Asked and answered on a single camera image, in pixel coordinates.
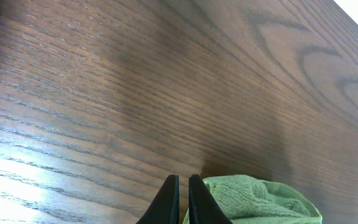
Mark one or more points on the light green cloth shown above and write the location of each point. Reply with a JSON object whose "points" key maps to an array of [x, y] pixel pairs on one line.
{"points": [[245, 199]]}

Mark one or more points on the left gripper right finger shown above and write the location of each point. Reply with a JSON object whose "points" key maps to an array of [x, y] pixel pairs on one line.
{"points": [[203, 209]]}

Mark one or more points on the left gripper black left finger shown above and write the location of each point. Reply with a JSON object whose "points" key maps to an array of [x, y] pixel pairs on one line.
{"points": [[164, 208]]}

